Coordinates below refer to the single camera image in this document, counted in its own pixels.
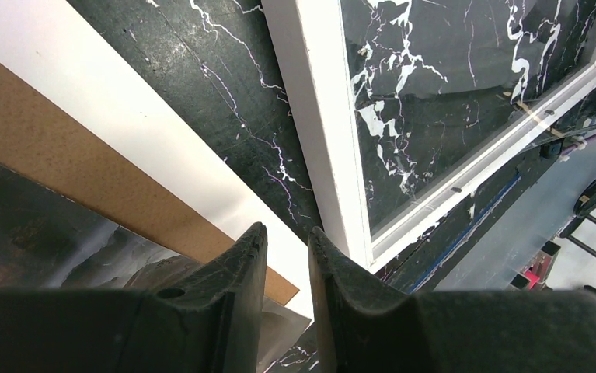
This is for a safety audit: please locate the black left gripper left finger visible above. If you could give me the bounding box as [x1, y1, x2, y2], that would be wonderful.
[0, 222, 267, 372]

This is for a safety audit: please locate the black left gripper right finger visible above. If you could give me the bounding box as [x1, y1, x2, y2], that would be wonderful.
[308, 228, 596, 372]

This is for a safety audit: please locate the clear acrylic glass sheet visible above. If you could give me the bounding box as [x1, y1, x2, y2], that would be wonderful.
[341, 0, 596, 237]

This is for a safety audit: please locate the white picture frame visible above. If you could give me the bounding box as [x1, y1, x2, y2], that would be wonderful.
[263, 1, 596, 273]

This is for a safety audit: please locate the white mat board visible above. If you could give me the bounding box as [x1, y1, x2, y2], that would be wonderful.
[0, 1, 313, 318]

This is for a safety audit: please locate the brown backing board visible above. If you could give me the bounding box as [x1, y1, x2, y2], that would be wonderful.
[0, 40, 300, 305]

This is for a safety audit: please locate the aluminium front rail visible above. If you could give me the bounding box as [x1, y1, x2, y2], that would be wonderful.
[436, 139, 596, 291]

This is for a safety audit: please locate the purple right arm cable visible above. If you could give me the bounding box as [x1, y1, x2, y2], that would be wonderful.
[559, 123, 596, 158]

